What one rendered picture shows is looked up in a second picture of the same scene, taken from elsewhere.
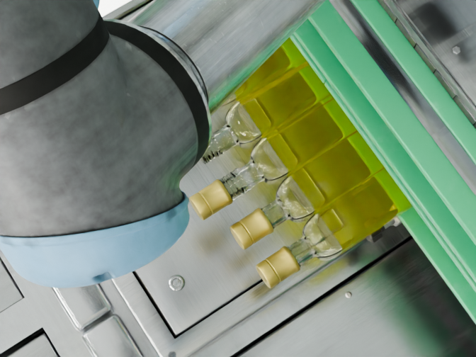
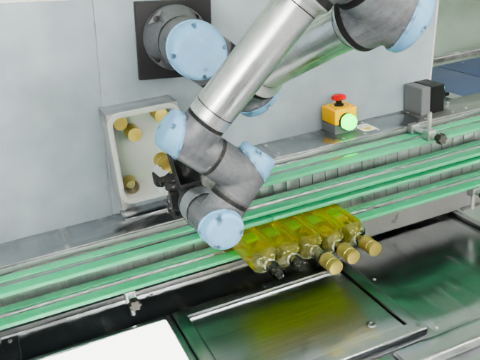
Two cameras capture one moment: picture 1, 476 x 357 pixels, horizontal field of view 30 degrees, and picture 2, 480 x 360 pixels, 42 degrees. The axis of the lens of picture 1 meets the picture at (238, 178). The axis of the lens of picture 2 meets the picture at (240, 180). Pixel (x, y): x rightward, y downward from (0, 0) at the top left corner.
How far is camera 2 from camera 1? 1.26 m
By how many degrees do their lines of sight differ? 63
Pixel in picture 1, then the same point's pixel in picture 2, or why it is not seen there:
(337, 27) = not seen: hidden behind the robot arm
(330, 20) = not seen: hidden behind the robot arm
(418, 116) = (306, 167)
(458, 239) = (359, 183)
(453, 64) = (285, 154)
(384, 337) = (396, 269)
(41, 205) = not seen: outside the picture
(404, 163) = (321, 193)
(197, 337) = (406, 315)
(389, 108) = (302, 171)
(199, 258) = (355, 316)
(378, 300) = (376, 271)
